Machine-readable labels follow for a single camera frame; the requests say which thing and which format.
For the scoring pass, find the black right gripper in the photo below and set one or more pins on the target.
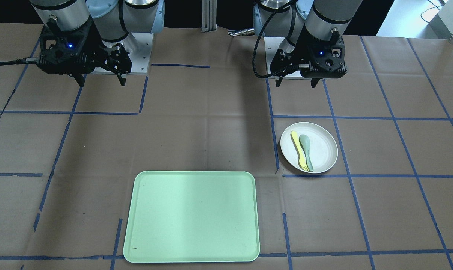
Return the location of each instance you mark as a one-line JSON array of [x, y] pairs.
[[98, 47]]

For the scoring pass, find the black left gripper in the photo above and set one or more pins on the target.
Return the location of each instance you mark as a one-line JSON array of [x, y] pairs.
[[294, 53]]

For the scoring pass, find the white round plate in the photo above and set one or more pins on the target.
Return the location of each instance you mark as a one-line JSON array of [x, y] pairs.
[[323, 151]]

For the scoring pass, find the yellow plastic fork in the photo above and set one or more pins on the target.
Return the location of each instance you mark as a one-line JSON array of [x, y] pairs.
[[300, 152]]

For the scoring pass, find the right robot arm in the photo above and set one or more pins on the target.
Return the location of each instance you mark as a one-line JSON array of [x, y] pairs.
[[113, 18]]

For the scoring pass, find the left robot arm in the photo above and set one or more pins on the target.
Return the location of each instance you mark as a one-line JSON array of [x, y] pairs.
[[311, 33]]

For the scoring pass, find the pale green plastic spoon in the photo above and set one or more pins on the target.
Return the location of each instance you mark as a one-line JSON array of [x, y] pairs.
[[306, 145]]

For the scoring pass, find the light green tray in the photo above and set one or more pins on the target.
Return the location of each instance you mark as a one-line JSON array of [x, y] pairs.
[[192, 217]]

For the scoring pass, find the aluminium frame post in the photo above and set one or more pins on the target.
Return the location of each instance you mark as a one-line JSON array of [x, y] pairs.
[[209, 15]]

